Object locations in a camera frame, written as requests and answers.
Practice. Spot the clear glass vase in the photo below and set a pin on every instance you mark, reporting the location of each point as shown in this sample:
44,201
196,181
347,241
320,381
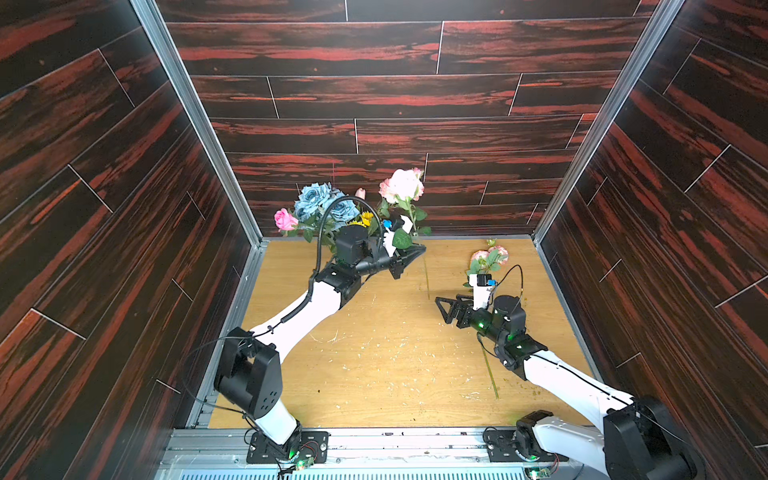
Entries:
423,276

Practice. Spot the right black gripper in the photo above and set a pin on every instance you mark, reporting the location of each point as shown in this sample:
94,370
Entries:
463,312

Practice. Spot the yellow sunflower large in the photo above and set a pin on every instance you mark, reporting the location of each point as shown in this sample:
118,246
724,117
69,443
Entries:
365,219

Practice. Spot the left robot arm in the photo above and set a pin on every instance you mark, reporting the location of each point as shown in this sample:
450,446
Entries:
249,370

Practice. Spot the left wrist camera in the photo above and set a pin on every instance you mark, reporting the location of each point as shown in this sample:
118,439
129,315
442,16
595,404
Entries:
397,234

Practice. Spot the magenta rose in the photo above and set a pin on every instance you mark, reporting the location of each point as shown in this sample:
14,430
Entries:
285,221

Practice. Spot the pale pink peony stem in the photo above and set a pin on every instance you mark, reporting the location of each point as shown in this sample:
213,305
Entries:
490,260

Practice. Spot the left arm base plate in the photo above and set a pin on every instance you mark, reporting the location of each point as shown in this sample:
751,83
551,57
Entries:
304,448

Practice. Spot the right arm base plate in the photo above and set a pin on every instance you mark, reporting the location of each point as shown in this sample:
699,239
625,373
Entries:
503,444

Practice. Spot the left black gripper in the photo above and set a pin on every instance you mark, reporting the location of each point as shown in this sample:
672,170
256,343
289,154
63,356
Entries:
396,264

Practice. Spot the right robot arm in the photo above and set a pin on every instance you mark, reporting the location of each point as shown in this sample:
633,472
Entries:
629,437

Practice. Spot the pink peony spray stem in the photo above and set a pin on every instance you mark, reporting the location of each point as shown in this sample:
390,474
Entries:
398,196

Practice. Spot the metal front rail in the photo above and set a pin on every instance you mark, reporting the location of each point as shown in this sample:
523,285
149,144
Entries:
360,453

